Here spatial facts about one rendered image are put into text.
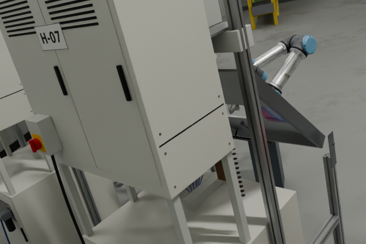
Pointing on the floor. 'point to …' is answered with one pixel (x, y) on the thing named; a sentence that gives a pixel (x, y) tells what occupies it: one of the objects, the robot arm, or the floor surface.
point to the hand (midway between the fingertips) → (230, 111)
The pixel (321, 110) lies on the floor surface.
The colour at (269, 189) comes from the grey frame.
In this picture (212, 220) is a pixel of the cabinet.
